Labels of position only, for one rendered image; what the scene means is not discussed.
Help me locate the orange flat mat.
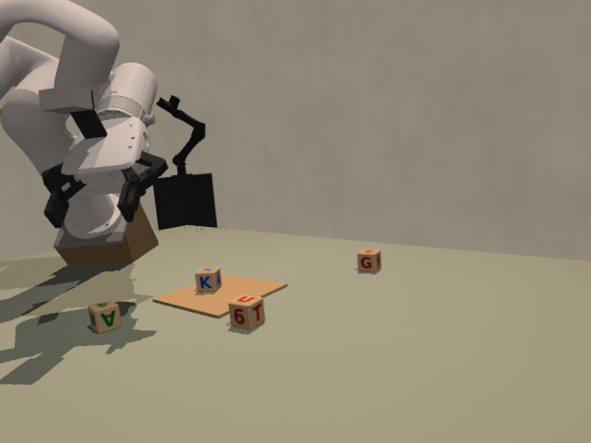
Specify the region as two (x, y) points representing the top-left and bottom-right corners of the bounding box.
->
(152, 274), (287, 318)

